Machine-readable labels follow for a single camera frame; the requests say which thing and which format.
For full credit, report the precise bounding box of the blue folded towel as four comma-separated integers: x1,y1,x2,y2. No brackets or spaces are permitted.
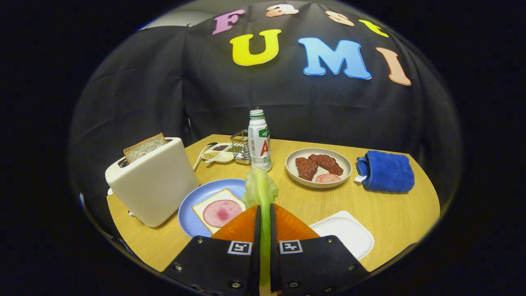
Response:
355,150,415,194

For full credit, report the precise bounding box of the white drink bottle green cap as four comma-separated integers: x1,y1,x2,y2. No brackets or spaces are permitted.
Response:
248,109,272,172

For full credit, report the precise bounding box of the black backdrop cloth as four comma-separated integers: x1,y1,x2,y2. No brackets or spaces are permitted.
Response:
70,0,463,231

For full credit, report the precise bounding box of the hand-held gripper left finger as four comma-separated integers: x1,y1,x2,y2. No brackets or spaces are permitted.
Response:
162,204,261,296

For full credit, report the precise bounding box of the white square plate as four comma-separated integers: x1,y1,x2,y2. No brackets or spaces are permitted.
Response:
309,210,375,261

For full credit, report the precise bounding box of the blue round plate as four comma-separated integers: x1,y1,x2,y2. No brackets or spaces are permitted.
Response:
178,178,247,238

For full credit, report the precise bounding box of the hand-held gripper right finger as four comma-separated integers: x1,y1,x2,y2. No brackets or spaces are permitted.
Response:
269,203,370,296

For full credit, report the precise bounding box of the dark red meat piece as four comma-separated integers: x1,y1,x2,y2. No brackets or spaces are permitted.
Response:
295,157,318,181
308,154,344,176

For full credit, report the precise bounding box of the white bread slice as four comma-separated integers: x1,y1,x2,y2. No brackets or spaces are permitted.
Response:
192,188,246,235

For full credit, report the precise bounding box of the beige round plate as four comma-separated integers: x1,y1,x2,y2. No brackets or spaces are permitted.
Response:
285,148,353,189

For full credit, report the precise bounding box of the large pink ham slice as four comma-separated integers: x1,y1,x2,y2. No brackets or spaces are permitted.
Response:
203,199,243,228

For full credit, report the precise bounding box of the wire utensil holder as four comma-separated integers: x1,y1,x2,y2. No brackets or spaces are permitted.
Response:
230,129,252,165

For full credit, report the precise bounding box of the white spoon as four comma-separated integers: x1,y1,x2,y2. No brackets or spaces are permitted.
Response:
192,142,218,171

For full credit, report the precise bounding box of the toasted bread slice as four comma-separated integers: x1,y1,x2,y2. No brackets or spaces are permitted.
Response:
123,132,168,164

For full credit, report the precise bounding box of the green lettuce leaf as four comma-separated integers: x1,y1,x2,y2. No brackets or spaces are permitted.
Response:
242,167,279,286

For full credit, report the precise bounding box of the cream toaster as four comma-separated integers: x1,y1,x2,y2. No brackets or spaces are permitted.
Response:
105,137,201,228

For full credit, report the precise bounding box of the white condiment dish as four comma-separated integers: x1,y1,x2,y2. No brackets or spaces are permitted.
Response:
202,142,235,164

